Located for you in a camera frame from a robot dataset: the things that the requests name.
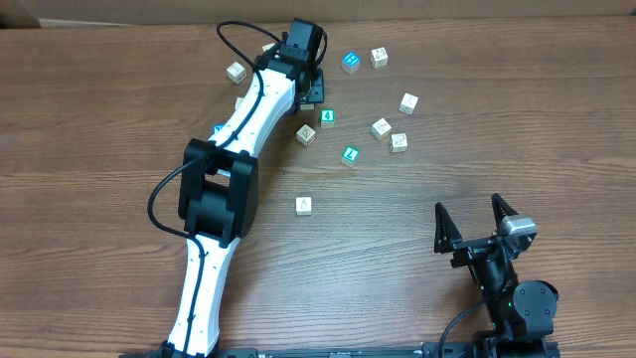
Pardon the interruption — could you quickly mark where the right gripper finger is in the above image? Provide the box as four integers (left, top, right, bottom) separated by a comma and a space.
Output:
434, 202, 462, 253
491, 193, 519, 234

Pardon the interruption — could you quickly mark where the number 2 wooden block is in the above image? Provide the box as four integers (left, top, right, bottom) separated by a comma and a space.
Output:
296, 124, 316, 147

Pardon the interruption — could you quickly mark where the wooden block yellow blue side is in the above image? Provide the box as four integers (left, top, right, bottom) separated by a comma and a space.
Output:
227, 62, 246, 84

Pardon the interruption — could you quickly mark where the red D wooden block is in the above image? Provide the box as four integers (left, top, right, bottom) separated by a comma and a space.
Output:
295, 197, 312, 216

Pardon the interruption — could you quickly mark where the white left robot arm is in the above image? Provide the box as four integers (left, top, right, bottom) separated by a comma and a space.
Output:
151, 18, 328, 357

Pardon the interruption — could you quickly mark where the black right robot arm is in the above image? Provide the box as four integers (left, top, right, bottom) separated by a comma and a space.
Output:
422, 193, 560, 358

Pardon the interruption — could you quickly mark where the green 4 wooden block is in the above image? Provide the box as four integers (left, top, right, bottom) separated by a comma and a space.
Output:
320, 109, 335, 128

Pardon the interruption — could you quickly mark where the blue top wooden block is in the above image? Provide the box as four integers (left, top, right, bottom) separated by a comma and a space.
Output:
342, 52, 361, 75

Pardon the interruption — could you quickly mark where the green R wooden block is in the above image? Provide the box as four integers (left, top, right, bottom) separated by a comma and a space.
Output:
262, 43, 275, 52

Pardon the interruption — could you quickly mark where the green L wooden block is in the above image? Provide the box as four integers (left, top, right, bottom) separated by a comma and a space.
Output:
340, 145, 360, 167

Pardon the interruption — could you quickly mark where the plain X wooden block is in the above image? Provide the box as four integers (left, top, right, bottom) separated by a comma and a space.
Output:
371, 118, 392, 141

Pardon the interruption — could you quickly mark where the dark side wooden block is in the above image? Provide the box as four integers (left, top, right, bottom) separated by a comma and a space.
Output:
398, 92, 418, 115

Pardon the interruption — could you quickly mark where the red E wooden block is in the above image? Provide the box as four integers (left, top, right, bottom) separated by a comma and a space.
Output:
390, 133, 407, 153

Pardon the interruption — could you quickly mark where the cardboard back panel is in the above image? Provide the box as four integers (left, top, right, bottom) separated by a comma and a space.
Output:
1, 0, 635, 28

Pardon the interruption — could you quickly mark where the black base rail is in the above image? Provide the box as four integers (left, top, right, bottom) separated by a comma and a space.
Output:
118, 341, 562, 358

